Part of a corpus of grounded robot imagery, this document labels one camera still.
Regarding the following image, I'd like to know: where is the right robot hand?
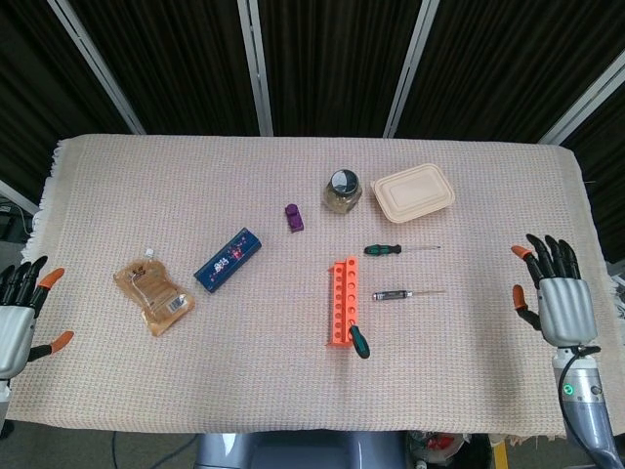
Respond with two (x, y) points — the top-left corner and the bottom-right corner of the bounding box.
(511, 233), (602, 351)

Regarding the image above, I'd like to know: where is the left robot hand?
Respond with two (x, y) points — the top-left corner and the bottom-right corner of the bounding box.
(0, 255), (75, 380)

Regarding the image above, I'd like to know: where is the green screwdriver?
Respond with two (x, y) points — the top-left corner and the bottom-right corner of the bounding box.
(348, 323), (371, 361)
(363, 243), (442, 257)

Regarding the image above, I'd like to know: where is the silver black precision screwdriver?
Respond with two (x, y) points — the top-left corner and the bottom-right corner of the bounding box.
(372, 288), (446, 302)

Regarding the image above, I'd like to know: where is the orange screwdriver rack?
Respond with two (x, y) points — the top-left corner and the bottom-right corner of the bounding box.
(324, 255), (361, 349)

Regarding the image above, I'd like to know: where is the brown drink pouch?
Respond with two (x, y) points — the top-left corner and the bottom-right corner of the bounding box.
(112, 247), (197, 338)

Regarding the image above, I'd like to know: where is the black waste bin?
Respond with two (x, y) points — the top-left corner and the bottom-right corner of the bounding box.
(407, 432), (492, 469)

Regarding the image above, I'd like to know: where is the beige lidded lunch box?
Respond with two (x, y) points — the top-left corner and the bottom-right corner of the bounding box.
(370, 162), (457, 225)

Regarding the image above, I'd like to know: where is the dark blue printed box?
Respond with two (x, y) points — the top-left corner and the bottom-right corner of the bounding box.
(193, 227), (264, 295)

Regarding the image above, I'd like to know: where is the glass jar black lid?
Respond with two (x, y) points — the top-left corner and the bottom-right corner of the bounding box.
(321, 169), (364, 214)

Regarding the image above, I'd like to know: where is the beige woven tablecloth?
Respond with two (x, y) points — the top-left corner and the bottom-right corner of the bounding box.
(20, 134), (625, 448)

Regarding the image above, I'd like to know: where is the purple toy block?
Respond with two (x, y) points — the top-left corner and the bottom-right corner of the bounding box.
(284, 202), (307, 234)

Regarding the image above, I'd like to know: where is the grey robot torso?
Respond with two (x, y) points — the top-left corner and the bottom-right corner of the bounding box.
(194, 430), (409, 469)

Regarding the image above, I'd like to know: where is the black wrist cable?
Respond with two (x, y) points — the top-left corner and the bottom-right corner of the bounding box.
(558, 345), (603, 441)

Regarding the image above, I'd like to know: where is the white partition frame post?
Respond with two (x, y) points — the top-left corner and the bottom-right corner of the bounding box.
(237, 0), (273, 137)
(539, 58), (625, 146)
(47, 0), (146, 136)
(383, 0), (440, 139)
(0, 179), (40, 216)

